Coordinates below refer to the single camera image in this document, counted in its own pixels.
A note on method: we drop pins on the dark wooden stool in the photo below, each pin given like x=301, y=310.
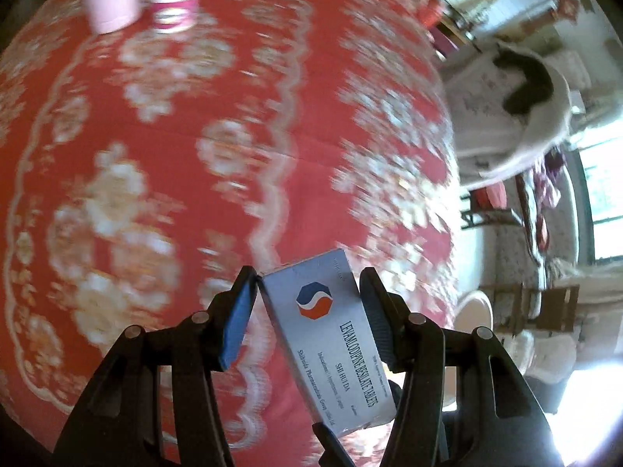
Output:
x=491, y=216

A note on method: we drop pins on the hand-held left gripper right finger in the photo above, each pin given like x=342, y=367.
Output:
x=377, y=311

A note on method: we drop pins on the purple clothes pile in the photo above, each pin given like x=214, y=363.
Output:
x=547, y=180

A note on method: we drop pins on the light wooden chair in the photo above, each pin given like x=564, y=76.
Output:
x=545, y=306

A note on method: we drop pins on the window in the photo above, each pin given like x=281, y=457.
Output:
x=603, y=194

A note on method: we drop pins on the silver medicine box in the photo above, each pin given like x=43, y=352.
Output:
x=331, y=331

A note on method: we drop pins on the cream fleece coat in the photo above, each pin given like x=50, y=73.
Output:
x=486, y=121

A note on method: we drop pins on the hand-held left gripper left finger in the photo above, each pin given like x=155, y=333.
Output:
x=238, y=321

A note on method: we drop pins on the floral sofa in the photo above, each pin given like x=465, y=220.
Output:
x=559, y=233

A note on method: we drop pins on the red cushion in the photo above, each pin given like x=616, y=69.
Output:
x=489, y=197

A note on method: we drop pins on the red floral tablecloth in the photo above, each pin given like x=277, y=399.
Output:
x=194, y=107

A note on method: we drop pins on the beige round trash bin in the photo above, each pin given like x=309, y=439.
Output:
x=474, y=311

